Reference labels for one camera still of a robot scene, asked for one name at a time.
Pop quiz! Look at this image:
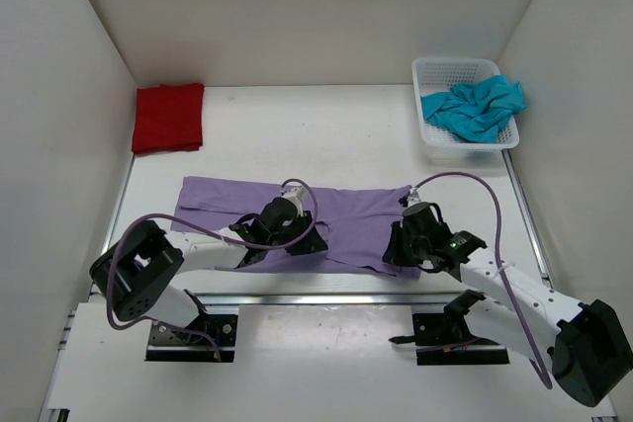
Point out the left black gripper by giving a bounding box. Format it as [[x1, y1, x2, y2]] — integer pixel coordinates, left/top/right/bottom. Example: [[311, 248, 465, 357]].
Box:
[[267, 209, 327, 254]]

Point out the lilac t shirt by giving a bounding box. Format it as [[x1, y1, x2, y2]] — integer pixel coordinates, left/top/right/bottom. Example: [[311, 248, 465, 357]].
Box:
[[174, 176, 420, 280]]

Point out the teal t shirt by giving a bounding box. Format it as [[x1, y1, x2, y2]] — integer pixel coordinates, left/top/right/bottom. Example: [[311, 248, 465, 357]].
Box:
[[421, 75, 526, 144]]

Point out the red t shirt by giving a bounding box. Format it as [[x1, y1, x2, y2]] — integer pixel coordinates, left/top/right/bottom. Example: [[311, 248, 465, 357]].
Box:
[[132, 83, 205, 155]]

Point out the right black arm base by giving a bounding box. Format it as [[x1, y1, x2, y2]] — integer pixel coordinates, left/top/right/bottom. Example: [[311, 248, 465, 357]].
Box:
[[389, 290, 509, 366]]

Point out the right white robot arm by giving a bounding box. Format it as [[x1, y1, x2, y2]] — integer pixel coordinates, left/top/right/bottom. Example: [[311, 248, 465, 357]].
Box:
[[383, 202, 632, 407]]

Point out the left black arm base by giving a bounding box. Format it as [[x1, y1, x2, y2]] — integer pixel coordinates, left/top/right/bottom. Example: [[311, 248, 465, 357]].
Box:
[[145, 306, 238, 364]]

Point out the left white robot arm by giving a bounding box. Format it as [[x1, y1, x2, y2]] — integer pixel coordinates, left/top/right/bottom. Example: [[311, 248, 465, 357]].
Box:
[[89, 187, 327, 343]]

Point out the white plastic basket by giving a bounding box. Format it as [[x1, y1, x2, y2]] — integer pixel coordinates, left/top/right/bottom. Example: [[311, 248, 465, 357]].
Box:
[[411, 57, 519, 160]]

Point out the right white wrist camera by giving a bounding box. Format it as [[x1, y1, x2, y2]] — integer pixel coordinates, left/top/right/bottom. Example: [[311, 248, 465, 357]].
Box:
[[399, 187, 421, 209]]

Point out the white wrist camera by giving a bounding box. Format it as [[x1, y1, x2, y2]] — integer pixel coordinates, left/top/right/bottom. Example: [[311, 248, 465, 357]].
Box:
[[281, 185, 310, 216], [399, 187, 421, 209]]

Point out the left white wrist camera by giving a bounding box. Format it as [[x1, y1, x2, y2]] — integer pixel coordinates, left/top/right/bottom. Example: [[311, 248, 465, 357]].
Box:
[[281, 185, 310, 216]]

